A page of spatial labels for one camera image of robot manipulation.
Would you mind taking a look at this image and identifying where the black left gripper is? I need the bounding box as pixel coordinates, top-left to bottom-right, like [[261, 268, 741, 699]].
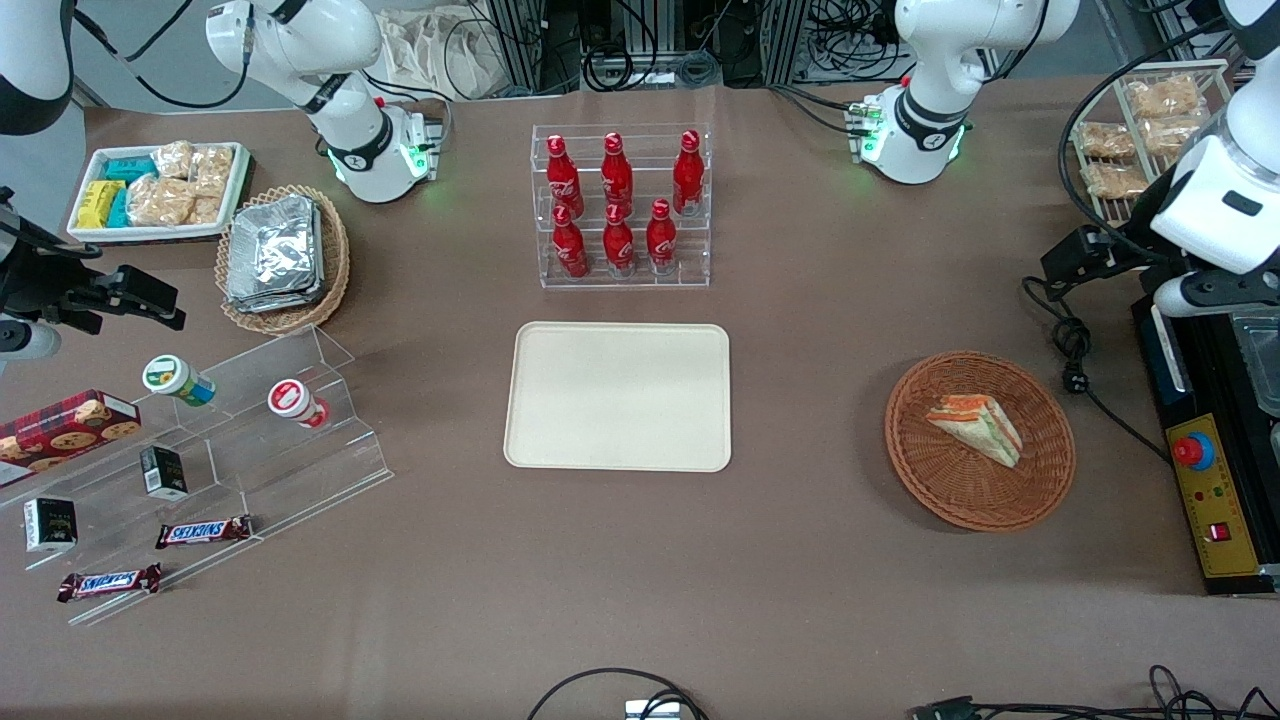
[[1040, 225, 1191, 293]]

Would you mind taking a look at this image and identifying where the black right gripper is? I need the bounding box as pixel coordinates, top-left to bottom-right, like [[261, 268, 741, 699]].
[[0, 190, 188, 337]]

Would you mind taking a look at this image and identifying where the triangle sandwich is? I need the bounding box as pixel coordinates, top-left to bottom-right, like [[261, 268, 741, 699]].
[[925, 394, 1024, 470]]

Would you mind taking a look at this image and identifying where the white rectangular snack tray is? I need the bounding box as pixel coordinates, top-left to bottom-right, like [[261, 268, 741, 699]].
[[66, 142, 252, 245]]

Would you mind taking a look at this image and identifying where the oval wicker basket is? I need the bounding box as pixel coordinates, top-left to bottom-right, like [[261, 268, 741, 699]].
[[215, 185, 352, 336]]

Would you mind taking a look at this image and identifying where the round brown wicker basket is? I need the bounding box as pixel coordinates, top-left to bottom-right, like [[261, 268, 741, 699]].
[[885, 350, 1077, 533]]

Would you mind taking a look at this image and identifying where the cream plastic serving tray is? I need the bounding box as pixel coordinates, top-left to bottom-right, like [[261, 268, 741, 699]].
[[503, 321, 733, 473]]

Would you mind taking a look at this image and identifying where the green lid yogurt cup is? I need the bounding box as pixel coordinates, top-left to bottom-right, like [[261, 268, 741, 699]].
[[141, 354, 217, 408]]

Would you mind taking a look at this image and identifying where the yellow snack pack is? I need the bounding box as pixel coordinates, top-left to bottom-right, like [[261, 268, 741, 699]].
[[76, 180, 126, 230]]

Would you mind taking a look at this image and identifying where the red cookie box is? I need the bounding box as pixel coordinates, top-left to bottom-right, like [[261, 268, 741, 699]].
[[0, 389, 143, 489]]

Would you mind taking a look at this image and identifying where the stack of silver foil packs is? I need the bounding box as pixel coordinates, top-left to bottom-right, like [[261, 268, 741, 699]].
[[225, 194, 326, 314]]

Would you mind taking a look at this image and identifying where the small black carton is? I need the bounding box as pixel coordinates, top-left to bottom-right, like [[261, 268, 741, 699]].
[[23, 496, 79, 555], [139, 445, 190, 502]]

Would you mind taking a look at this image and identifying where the red lid yogurt cup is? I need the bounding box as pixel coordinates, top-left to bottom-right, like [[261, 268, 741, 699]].
[[266, 378, 331, 430]]

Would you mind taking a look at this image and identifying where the clear acrylic step shelf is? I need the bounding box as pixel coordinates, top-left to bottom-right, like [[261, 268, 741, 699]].
[[0, 324, 395, 628]]

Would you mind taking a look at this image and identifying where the snickers chocolate bar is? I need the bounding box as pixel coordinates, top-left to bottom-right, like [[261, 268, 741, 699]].
[[56, 562, 164, 604], [155, 514, 255, 551]]

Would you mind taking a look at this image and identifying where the black machine with yellow panel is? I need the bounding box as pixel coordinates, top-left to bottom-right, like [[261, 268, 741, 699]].
[[1131, 294, 1280, 599]]

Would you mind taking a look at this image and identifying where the red cola bottle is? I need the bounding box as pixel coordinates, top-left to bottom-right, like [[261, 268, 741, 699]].
[[672, 130, 706, 218], [602, 203, 637, 277], [601, 132, 636, 213], [545, 135, 586, 218], [552, 205, 591, 280], [646, 199, 680, 276]]

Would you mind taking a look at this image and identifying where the white cloth bag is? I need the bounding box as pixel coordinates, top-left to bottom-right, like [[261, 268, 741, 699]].
[[375, 8, 513, 102]]

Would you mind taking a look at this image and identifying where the clear acrylic bottle rack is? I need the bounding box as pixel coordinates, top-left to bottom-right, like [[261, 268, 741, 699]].
[[531, 123, 713, 291]]

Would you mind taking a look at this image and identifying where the black power cable with plug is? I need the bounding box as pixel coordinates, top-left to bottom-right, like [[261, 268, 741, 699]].
[[1021, 276, 1173, 465]]

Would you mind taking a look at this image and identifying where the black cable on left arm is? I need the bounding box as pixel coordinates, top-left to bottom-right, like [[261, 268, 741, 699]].
[[1058, 14, 1241, 241]]

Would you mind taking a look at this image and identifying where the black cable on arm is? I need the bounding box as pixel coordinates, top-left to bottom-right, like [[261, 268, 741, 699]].
[[1058, 14, 1241, 241], [72, 0, 253, 111]]

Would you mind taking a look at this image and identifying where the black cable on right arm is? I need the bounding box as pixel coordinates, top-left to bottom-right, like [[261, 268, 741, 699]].
[[72, 0, 253, 111]]

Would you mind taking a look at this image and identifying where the white wire rack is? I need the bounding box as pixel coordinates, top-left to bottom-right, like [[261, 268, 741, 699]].
[[1074, 59, 1234, 227]]

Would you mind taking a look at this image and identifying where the black cable with connector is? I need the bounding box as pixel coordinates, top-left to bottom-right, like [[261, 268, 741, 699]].
[[908, 664, 1280, 720]]

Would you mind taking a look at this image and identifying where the aluminium profile frame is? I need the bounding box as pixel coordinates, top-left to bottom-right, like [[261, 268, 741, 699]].
[[484, 0, 813, 93]]

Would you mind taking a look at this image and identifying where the black looped cable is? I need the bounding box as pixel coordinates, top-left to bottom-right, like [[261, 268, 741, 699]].
[[526, 667, 712, 720]]

